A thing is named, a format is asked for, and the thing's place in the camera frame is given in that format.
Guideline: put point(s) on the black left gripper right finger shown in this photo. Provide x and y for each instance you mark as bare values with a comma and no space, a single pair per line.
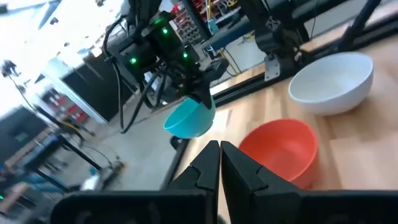
248,193

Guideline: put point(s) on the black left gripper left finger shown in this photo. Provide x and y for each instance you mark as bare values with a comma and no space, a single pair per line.
199,199

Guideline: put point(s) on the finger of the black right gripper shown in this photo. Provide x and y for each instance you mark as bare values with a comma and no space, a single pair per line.
202,97

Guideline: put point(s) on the teal plastic bowl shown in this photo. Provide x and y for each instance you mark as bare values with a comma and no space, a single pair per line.
186,121

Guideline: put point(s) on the large white bowl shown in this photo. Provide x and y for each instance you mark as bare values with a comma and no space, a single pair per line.
329,84

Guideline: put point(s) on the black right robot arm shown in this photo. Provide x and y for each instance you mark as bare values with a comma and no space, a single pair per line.
155,40

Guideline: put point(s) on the blue workbench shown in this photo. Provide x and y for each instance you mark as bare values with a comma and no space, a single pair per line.
227,32

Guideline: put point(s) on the orange plastic bowl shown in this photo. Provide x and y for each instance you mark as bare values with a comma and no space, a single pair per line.
280,149

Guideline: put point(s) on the red parts shelf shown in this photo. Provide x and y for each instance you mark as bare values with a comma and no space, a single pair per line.
188,25

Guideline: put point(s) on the black cabinet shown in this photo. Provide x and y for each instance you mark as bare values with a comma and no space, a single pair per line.
93,90

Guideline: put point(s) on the dark side table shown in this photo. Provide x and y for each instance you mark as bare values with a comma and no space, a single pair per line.
34,146

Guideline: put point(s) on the black tripod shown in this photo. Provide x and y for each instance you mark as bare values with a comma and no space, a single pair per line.
11,70

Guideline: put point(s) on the metal mounting bracket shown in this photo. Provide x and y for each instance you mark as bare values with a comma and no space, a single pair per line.
272,68

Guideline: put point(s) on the black diagonal frame strut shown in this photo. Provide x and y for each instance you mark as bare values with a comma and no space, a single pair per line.
357,25

